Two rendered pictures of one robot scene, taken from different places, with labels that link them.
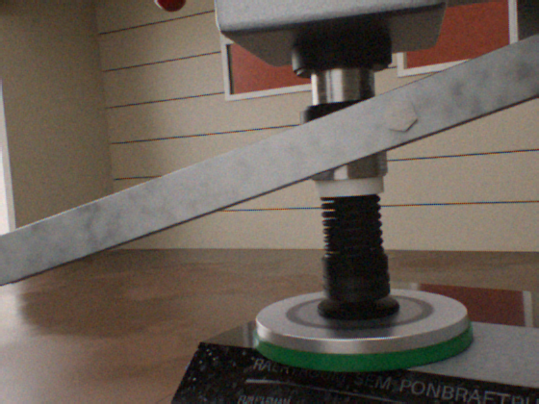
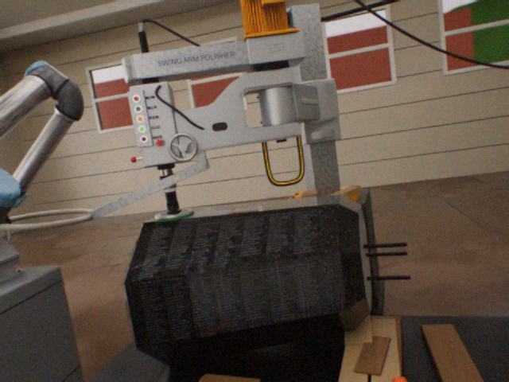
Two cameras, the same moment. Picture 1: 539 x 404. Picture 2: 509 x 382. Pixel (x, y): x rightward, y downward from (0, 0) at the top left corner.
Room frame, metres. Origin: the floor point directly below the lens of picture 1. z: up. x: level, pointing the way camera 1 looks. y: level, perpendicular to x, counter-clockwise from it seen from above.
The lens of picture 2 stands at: (-1.60, 0.13, 1.22)
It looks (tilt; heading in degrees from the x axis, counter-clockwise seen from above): 7 degrees down; 343
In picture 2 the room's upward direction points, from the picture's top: 8 degrees counter-clockwise
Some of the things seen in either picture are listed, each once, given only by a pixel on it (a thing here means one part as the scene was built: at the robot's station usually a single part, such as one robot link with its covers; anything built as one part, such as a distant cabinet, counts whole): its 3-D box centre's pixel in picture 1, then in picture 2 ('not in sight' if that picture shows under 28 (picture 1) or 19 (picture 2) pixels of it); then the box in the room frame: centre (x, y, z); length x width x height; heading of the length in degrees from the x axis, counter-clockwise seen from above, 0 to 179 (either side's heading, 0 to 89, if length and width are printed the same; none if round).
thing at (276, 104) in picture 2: not in sight; (276, 107); (0.52, -0.72, 1.39); 0.19 x 0.19 x 0.20
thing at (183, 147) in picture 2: not in sight; (183, 147); (0.51, -0.17, 1.24); 0.15 x 0.10 x 0.15; 78
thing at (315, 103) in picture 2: not in sight; (303, 104); (0.84, -1.03, 1.41); 0.74 x 0.34 x 0.25; 136
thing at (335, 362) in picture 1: (358, 319); (174, 213); (0.65, -0.07, 0.89); 0.22 x 0.22 x 0.04
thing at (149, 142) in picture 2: not in sight; (140, 118); (0.56, 0.02, 1.42); 0.08 x 0.03 x 0.28; 78
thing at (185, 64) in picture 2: not in sight; (214, 64); (0.58, -0.41, 1.66); 0.96 x 0.25 x 0.17; 78
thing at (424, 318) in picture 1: (358, 315); (174, 213); (0.65, -0.07, 0.89); 0.21 x 0.21 x 0.01
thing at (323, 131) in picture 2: not in sight; (313, 113); (0.99, -1.17, 1.36); 0.35 x 0.35 x 0.41
